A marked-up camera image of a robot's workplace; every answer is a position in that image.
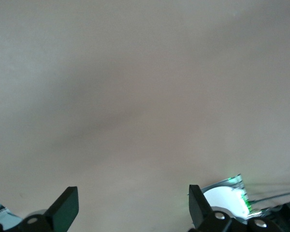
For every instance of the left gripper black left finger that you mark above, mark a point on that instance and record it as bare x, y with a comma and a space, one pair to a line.
62, 212

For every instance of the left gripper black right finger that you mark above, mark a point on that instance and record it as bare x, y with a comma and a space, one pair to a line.
200, 212

